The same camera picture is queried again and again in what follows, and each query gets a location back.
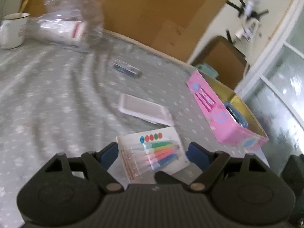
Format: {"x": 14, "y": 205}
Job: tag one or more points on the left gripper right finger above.
{"x": 211, "y": 164}

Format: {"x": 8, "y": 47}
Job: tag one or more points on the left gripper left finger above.
{"x": 97, "y": 165}

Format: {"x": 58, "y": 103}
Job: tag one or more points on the coloured marker pen pack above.
{"x": 151, "y": 151}

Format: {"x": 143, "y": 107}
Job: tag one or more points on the blue transparent plastic case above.
{"x": 237, "y": 116}

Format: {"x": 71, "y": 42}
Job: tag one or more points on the pink tin box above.
{"x": 210, "y": 94}

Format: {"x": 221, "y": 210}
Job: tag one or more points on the white rectangular tray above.
{"x": 145, "y": 110}

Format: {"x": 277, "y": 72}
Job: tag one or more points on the grey floral tablecloth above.
{"x": 55, "y": 100}

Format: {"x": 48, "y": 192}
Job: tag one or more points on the teal plastic cup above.
{"x": 207, "y": 69}

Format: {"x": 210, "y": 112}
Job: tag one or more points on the blue pen blister pack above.
{"x": 126, "y": 69}

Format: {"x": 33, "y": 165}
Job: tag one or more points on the brown chair back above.
{"x": 221, "y": 55}

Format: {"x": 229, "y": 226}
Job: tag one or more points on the white power strip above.
{"x": 248, "y": 30}

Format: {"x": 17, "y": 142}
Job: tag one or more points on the clear plastic bag with cups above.
{"x": 74, "y": 24}

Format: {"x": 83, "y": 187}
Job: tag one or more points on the wood pattern board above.
{"x": 173, "y": 27}

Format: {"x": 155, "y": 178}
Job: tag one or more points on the white enamel mug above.
{"x": 13, "y": 30}

